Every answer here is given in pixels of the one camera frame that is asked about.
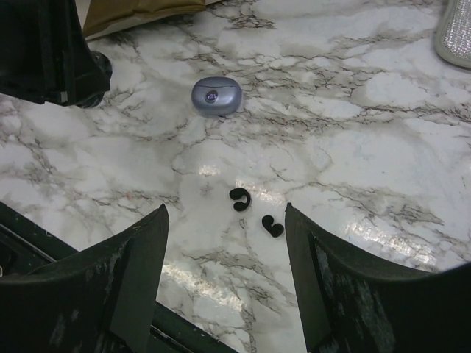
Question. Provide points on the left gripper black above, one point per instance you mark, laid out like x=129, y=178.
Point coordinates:
x=35, y=68

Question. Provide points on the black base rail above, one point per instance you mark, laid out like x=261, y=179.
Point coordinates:
x=25, y=246

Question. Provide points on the brown blue snack bag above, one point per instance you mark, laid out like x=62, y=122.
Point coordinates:
x=102, y=14

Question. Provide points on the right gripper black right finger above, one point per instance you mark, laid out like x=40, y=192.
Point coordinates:
x=353, y=301

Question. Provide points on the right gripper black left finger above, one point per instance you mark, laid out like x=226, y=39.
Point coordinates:
x=100, y=299

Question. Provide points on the purple earbud charging case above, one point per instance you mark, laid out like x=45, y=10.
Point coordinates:
x=216, y=96

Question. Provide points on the silver glitter pouch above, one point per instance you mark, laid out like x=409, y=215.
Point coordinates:
x=452, y=38

